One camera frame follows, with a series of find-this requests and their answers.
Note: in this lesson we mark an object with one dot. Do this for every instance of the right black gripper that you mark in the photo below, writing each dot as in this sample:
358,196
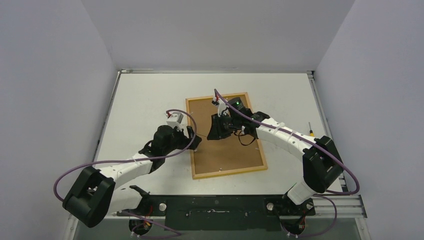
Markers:
218,125

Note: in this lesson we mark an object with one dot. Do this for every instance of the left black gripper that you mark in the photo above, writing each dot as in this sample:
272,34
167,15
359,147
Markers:
185,139

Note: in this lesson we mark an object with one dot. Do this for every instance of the yellow wooden photo frame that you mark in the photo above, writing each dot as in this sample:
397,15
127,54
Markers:
229,156

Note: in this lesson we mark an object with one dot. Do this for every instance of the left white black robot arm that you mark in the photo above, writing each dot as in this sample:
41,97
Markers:
98,192

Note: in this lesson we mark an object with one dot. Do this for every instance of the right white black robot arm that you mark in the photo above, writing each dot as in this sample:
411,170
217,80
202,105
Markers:
319,157

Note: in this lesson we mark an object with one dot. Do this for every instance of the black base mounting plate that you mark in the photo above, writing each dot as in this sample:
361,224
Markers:
223,212

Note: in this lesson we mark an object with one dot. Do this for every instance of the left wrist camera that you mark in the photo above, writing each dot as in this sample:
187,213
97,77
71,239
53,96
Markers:
175,120

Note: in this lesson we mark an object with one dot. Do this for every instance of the yellow handled screwdriver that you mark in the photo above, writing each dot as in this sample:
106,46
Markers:
311,132

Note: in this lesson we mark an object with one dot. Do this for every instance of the aluminium rail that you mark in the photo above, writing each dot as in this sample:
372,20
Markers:
347,207

